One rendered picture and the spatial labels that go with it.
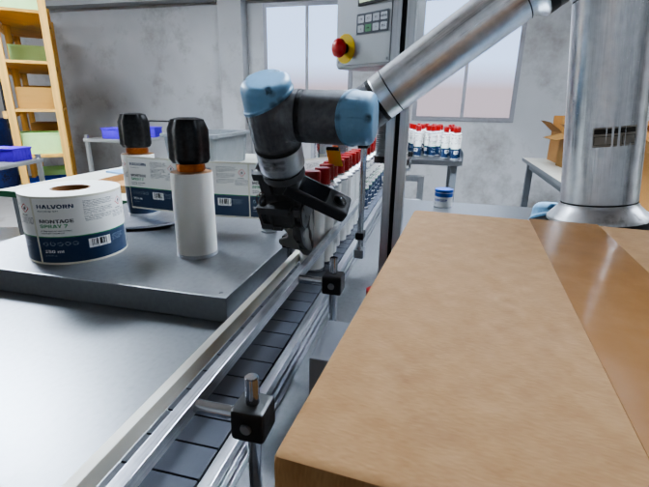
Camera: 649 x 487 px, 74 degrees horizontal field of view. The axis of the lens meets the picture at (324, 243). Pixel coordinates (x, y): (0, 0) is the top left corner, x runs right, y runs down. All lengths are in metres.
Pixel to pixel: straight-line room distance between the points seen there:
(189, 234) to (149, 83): 5.67
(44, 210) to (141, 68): 5.68
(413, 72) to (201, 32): 5.54
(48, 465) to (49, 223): 0.56
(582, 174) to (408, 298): 0.43
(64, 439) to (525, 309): 0.54
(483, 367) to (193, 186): 0.83
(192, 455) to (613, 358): 0.39
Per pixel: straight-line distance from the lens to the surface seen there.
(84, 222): 1.02
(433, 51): 0.72
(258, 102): 0.62
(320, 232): 0.86
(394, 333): 0.18
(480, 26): 0.72
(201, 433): 0.50
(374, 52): 0.96
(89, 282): 0.94
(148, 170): 1.29
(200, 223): 0.96
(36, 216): 1.05
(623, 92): 0.60
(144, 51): 6.61
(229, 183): 1.15
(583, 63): 0.61
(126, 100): 6.81
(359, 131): 0.60
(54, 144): 5.31
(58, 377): 0.75
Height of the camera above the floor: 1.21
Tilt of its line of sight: 18 degrees down
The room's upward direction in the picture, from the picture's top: 1 degrees clockwise
